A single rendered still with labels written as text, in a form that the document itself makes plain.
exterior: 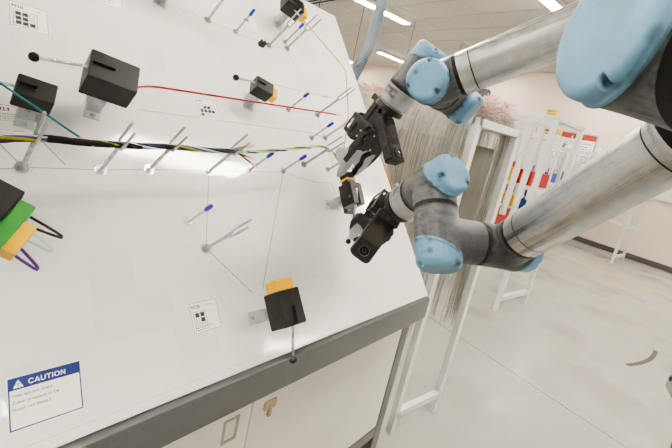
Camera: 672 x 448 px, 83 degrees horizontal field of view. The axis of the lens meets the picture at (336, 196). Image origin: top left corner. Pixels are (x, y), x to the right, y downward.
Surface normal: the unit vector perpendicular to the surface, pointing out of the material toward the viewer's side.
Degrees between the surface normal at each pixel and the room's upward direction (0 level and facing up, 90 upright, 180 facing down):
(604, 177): 103
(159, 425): 90
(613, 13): 88
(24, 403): 52
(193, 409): 90
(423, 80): 90
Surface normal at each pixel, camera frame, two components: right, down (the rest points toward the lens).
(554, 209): -0.92, 0.14
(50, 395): 0.70, -0.37
